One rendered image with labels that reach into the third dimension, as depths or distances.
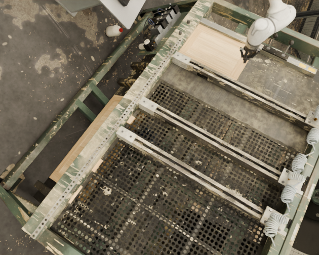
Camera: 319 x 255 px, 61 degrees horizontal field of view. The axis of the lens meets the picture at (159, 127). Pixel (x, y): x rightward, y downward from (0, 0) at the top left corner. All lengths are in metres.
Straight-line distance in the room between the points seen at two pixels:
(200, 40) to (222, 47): 0.18
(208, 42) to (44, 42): 1.34
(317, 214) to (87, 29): 2.37
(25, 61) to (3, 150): 0.72
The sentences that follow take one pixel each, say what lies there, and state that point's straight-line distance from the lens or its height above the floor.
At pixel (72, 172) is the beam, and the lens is 1.77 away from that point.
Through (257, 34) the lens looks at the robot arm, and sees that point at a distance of 1.66.
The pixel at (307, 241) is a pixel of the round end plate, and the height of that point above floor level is 1.87.
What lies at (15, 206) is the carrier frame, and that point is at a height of 0.53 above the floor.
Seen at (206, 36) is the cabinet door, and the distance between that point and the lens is 2.28.
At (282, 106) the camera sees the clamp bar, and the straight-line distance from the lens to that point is 2.01.
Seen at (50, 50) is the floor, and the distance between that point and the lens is 2.54.
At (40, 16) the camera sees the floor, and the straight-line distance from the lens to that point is 2.55.
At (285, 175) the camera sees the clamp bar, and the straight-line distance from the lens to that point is 1.79.
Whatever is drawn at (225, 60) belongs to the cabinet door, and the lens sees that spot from 2.16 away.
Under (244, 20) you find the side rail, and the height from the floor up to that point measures 1.11.
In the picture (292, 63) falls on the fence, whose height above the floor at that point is 1.53.
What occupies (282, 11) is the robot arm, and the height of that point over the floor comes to 1.66.
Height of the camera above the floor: 2.35
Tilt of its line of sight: 45 degrees down
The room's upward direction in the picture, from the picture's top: 103 degrees clockwise
